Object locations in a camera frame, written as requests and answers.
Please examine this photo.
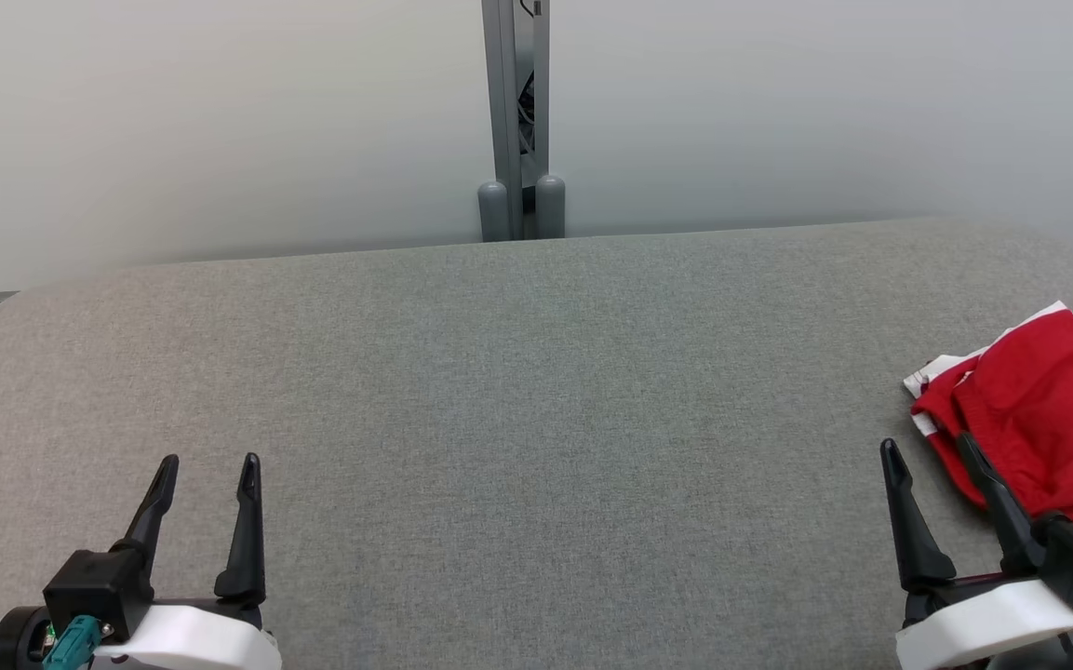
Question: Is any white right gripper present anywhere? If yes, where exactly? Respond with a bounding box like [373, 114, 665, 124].
[879, 431, 1073, 670]

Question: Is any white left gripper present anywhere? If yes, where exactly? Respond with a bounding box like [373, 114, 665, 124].
[94, 452, 283, 670]

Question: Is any red jersey with printed letters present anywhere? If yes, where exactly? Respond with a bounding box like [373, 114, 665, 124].
[904, 301, 1073, 531]

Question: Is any teal left camera cable connector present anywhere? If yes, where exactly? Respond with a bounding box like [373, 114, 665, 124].
[41, 614, 101, 670]

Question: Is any grey cylindrical post foot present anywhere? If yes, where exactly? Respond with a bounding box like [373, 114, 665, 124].
[477, 181, 509, 243]
[534, 174, 566, 239]

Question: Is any black cable inside post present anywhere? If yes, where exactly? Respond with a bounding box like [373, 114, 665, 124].
[517, 0, 539, 157]

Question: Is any grey metal partition post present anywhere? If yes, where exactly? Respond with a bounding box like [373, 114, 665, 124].
[482, 0, 551, 241]

